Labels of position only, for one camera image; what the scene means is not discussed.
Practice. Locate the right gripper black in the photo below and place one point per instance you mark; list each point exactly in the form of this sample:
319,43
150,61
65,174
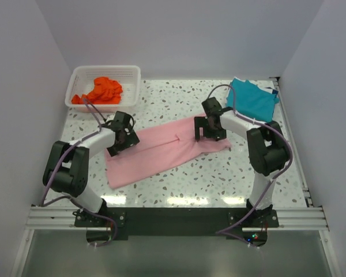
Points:
200,122

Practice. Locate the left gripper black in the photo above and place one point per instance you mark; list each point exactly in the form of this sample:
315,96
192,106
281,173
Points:
131,139

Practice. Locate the pink t shirt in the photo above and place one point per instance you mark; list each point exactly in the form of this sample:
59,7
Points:
160,148

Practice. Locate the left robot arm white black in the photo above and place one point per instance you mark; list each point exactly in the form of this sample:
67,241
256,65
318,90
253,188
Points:
66,171

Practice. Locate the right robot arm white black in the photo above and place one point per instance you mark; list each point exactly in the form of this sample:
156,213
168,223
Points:
269,151

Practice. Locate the folded teal t shirt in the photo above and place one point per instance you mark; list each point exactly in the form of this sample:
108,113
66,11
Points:
252,101

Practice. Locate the orange t shirt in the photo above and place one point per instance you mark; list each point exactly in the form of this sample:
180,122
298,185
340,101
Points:
105,91

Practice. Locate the white plastic basket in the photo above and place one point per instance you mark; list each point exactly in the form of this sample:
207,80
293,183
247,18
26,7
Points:
82,82

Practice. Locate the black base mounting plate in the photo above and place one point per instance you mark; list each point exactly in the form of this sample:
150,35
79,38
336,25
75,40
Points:
121,223

